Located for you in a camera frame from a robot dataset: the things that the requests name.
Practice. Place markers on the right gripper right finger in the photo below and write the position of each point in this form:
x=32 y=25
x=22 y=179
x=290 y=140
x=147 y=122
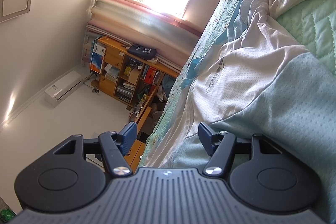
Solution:
x=220 y=147

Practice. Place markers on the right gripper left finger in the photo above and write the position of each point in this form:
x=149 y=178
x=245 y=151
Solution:
x=116 y=145

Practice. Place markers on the light blue white jacket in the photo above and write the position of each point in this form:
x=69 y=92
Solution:
x=257 y=78

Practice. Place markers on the wooden desk with drawers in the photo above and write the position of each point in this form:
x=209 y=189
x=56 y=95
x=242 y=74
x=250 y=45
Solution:
x=146 y=113

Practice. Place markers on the wooden bookshelf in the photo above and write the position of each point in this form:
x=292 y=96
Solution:
x=127 y=77

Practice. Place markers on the dark hanging tote bag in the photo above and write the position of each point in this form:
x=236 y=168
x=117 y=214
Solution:
x=142 y=52

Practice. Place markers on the pink left curtain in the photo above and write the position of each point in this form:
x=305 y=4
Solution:
x=131 y=22

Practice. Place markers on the green quilted bee bedspread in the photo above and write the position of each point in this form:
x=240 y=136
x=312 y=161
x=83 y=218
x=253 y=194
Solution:
x=311 y=22

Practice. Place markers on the white wall air conditioner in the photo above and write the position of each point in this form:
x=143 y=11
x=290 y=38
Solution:
x=63 y=88

